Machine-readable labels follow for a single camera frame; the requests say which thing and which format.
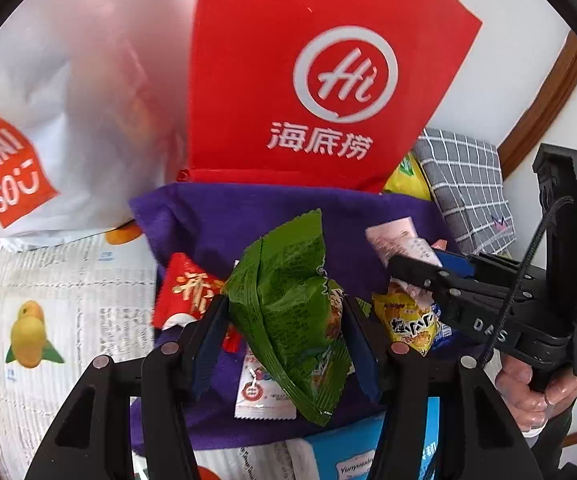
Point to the yellow snack packet black print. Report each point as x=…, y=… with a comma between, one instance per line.
x=408, y=322

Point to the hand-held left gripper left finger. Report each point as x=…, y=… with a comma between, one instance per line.
x=208, y=340

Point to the white plastic bag red logo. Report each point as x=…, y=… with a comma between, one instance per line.
x=68, y=110

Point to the person's right forearm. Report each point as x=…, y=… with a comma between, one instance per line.
x=550, y=440

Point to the pale pink snack packet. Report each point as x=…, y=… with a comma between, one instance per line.
x=393, y=237

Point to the white red cartoon snack packet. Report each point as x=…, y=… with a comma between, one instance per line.
x=258, y=390

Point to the purple cloth bag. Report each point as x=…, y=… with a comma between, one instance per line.
x=208, y=220

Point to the yellow green snack packet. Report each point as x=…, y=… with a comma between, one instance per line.
x=408, y=180

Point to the red gold snack packet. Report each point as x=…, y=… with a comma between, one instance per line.
x=183, y=290

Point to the brown wooden frame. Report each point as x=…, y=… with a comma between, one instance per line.
x=543, y=110

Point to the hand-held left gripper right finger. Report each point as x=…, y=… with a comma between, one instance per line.
x=363, y=350

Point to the person's right hand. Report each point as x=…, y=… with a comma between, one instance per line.
x=513, y=390

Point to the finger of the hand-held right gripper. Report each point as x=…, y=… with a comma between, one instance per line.
x=413, y=267
x=456, y=262

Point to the grey plaid cushion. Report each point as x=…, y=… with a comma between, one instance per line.
x=468, y=185

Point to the red bag with white logo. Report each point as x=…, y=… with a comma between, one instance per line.
x=248, y=85

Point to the light blue box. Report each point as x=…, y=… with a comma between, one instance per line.
x=348, y=455

